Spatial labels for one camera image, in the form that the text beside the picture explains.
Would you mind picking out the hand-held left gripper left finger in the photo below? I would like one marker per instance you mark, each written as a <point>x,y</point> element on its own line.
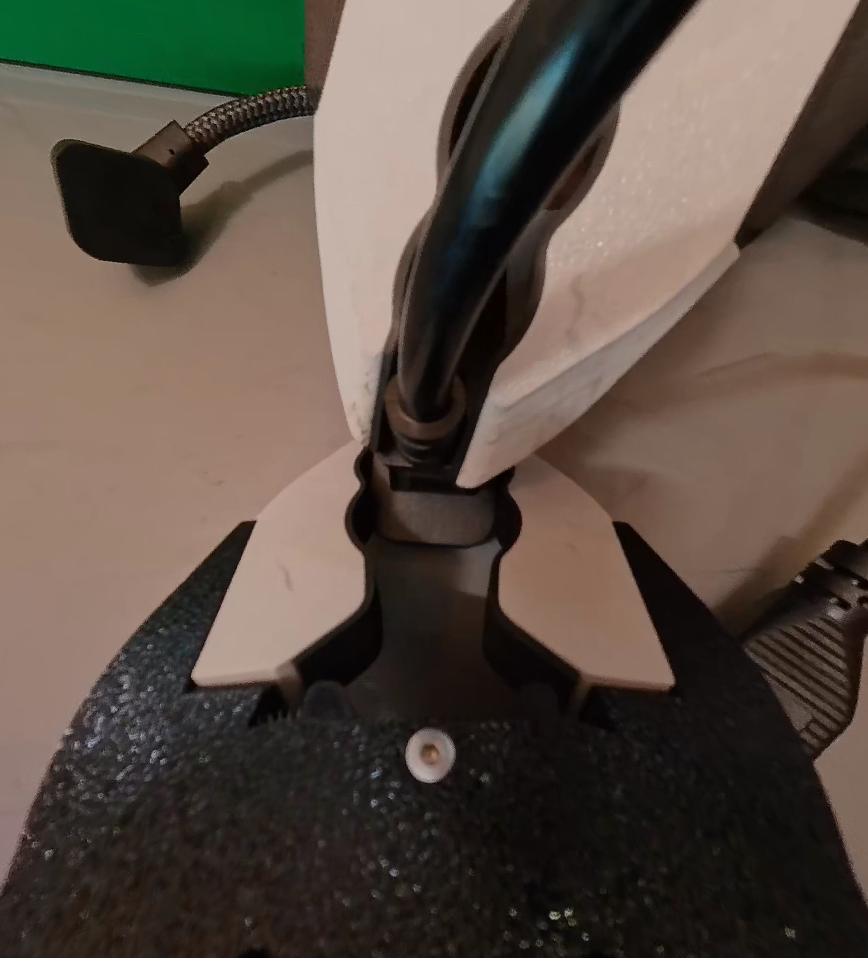
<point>284,591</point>

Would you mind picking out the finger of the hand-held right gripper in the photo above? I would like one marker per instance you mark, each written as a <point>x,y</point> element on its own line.
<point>374,187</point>
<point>666,187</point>

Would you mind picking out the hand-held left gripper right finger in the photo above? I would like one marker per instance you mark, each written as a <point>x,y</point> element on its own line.
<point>583,599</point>

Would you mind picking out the dark grey power strip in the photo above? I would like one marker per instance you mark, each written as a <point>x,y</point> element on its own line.
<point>434,516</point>

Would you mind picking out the green plastic bin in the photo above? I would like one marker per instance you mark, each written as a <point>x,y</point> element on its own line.
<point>104,30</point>

